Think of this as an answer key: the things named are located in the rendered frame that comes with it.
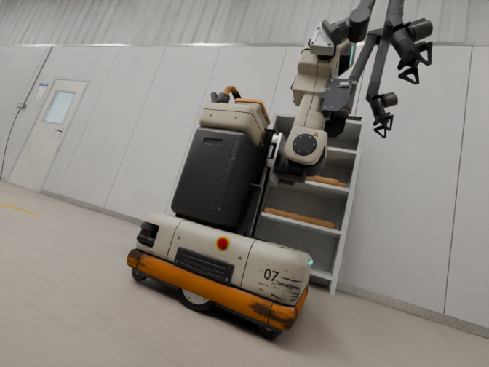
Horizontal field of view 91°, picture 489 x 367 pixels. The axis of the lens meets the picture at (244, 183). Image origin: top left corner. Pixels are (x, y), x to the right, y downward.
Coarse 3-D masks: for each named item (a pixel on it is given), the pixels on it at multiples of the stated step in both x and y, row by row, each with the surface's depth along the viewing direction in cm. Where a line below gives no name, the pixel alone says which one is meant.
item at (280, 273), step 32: (160, 224) 93; (192, 224) 91; (128, 256) 93; (160, 256) 90; (192, 256) 85; (224, 256) 82; (256, 256) 78; (288, 256) 76; (192, 288) 82; (224, 288) 79; (256, 288) 76; (288, 288) 73; (256, 320) 76; (288, 320) 71
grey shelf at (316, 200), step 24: (288, 120) 253; (336, 144) 268; (360, 144) 217; (336, 168) 261; (288, 192) 269; (312, 192) 250; (336, 192) 224; (264, 216) 236; (312, 216) 255; (336, 216) 248; (288, 240) 256; (312, 240) 249; (336, 240) 242; (312, 264) 243; (336, 264) 198
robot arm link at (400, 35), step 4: (404, 28) 91; (408, 28) 91; (396, 32) 91; (400, 32) 90; (404, 32) 90; (408, 32) 92; (412, 32) 90; (392, 36) 92; (396, 36) 91; (400, 36) 90; (404, 36) 89; (408, 36) 89; (412, 36) 91; (392, 40) 93; (396, 40) 91; (400, 40) 90; (392, 44) 94; (396, 44) 91; (396, 48) 93
